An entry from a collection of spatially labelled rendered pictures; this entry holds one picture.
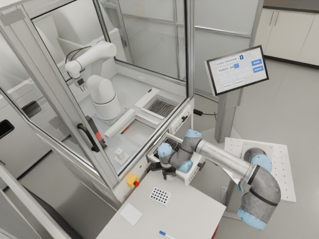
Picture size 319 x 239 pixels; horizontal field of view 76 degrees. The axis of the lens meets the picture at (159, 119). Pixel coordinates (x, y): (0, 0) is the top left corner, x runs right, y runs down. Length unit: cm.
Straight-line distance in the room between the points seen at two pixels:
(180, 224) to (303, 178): 162
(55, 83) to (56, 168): 223
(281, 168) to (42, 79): 153
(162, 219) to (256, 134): 180
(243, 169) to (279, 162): 77
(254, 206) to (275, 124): 215
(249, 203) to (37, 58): 95
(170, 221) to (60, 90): 102
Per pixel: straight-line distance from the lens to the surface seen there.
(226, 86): 184
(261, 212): 99
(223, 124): 235
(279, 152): 177
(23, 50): 74
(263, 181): 96
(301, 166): 274
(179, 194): 148
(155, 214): 145
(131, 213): 147
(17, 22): 72
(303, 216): 248
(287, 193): 162
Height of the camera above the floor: 213
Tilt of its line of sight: 46 degrees down
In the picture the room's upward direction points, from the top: 10 degrees counter-clockwise
